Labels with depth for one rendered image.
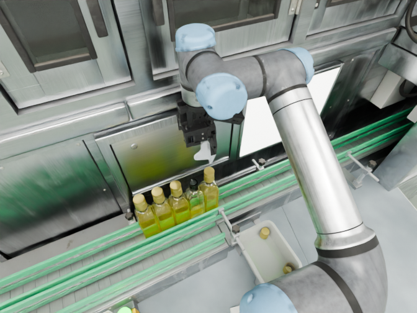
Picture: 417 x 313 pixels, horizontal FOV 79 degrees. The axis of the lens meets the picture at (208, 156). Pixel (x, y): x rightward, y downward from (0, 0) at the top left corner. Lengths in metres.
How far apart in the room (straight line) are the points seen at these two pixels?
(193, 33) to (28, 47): 0.34
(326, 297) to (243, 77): 0.35
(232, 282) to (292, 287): 0.68
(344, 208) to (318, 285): 0.12
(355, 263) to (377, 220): 0.95
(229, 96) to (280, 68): 0.11
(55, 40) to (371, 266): 0.70
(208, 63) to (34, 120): 0.45
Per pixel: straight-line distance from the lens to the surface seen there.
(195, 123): 0.62
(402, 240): 1.41
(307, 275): 0.45
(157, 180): 0.95
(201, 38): 0.48
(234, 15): 0.76
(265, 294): 0.43
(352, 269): 0.46
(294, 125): 0.45
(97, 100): 0.70
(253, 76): 0.45
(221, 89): 0.40
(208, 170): 0.81
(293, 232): 1.21
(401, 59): 1.29
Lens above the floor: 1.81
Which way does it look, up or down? 50 degrees down
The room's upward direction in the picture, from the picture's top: straight up
